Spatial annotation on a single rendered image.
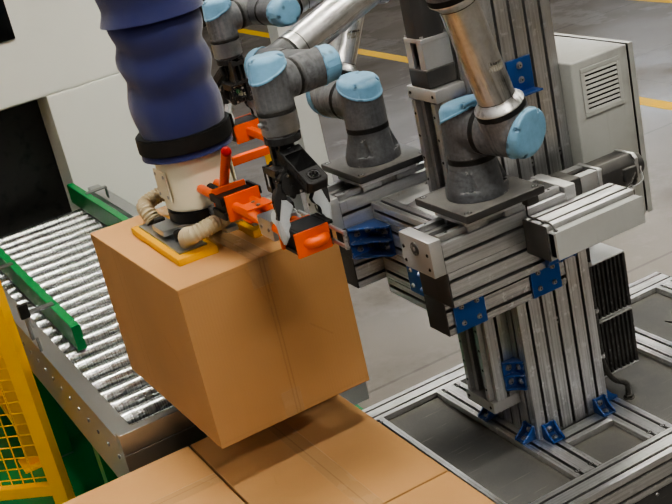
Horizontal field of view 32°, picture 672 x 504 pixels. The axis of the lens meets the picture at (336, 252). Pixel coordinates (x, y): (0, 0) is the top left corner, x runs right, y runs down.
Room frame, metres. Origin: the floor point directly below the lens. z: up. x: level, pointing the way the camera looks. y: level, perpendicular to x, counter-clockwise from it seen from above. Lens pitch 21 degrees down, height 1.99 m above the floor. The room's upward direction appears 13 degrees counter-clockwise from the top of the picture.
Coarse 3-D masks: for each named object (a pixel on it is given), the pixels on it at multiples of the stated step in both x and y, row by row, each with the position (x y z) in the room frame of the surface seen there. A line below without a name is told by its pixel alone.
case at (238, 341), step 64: (128, 256) 2.64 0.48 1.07; (256, 256) 2.44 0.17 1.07; (320, 256) 2.50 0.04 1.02; (128, 320) 2.78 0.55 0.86; (192, 320) 2.35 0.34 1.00; (256, 320) 2.41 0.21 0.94; (320, 320) 2.48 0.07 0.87; (192, 384) 2.42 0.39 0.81; (256, 384) 2.40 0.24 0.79; (320, 384) 2.46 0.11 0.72
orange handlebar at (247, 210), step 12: (252, 132) 3.00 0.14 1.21; (240, 156) 2.78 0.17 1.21; (252, 156) 2.79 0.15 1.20; (216, 180) 2.62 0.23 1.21; (204, 192) 2.57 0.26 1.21; (240, 204) 2.40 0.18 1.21; (252, 204) 2.37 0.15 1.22; (264, 204) 2.35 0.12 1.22; (252, 216) 2.32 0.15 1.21; (276, 228) 2.21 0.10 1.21; (312, 240) 2.10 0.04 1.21; (324, 240) 2.10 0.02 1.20
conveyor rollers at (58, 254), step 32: (64, 224) 4.76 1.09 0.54; (96, 224) 4.64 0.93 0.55; (32, 256) 4.43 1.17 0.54; (64, 256) 4.32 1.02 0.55; (96, 256) 4.25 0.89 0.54; (64, 288) 4.01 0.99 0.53; (96, 288) 3.89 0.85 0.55; (96, 320) 3.60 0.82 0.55; (64, 352) 3.45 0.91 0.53; (96, 352) 3.34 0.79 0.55; (96, 384) 3.13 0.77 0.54; (128, 384) 3.07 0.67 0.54; (128, 416) 2.88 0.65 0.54
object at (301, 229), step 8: (304, 216) 2.19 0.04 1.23; (312, 216) 2.18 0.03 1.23; (296, 224) 2.15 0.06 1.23; (304, 224) 2.14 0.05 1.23; (312, 224) 2.13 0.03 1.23; (320, 224) 2.12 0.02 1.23; (296, 232) 2.11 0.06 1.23; (304, 232) 2.10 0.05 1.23; (312, 232) 2.11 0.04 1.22; (320, 232) 2.12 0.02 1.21; (328, 232) 2.12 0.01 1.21; (280, 240) 2.17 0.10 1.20; (296, 240) 2.10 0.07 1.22; (304, 240) 2.10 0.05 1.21; (288, 248) 2.15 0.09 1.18; (296, 248) 2.10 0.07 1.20; (304, 248) 2.10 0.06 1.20; (312, 248) 2.11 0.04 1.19; (320, 248) 2.11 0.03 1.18; (304, 256) 2.10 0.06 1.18
